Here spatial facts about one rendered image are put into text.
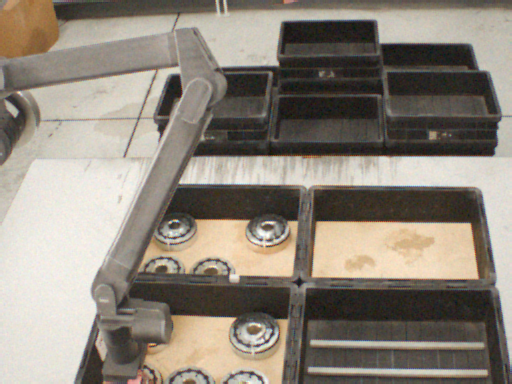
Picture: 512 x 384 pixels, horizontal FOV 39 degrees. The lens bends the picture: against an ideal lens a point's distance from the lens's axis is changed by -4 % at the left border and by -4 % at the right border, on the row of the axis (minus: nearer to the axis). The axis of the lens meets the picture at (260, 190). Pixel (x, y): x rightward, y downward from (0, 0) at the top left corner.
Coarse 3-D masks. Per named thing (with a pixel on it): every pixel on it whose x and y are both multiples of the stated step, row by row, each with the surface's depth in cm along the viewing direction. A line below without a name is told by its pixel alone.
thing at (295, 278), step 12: (300, 204) 165; (300, 216) 162; (300, 228) 159; (300, 240) 156; (300, 252) 154; (300, 264) 151; (144, 276) 152; (156, 276) 152; (168, 276) 151; (180, 276) 151; (192, 276) 151; (204, 276) 151; (216, 276) 150; (228, 276) 150; (240, 276) 150; (252, 276) 150; (264, 276) 149; (276, 276) 149
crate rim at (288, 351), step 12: (264, 288) 148; (276, 288) 147; (288, 288) 147; (96, 324) 143; (288, 324) 139; (96, 336) 141; (288, 336) 137; (84, 348) 138; (288, 348) 135; (84, 360) 137; (288, 360) 133; (84, 372) 134; (288, 372) 131
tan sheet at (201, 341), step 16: (176, 320) 155; (192, 320) 155; (208, 320) 155; (224, 320) 154; (176, 336) 152; (192, 336) 152; (208, 336) 151; (224, 336) 151; (160, 352) 149; (176, 352) 149; (192, 352) 148; (208, 352) 148; (224, 352) 148; (160, 368) 146; (176, 368) 146; (208, 368) 145; (224, 368) 145; (256, 368) 144; (272, 368) 144
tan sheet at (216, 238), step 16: (208, 224) 177; (224, 224) 177; (240, 224) 176; (208, 240) 173; (224, 240) 173; (240, 240) 172; (176, 256) 170; (192, 256) 169; (208, 256) 169; (224, 256) 169; (240, 256) 168; (256, 256) 168; (272, 256) 167; (288, 256) 167; (240, 272) 164; (256, 272) 164; (272, 272) 164; (288, 272) 163
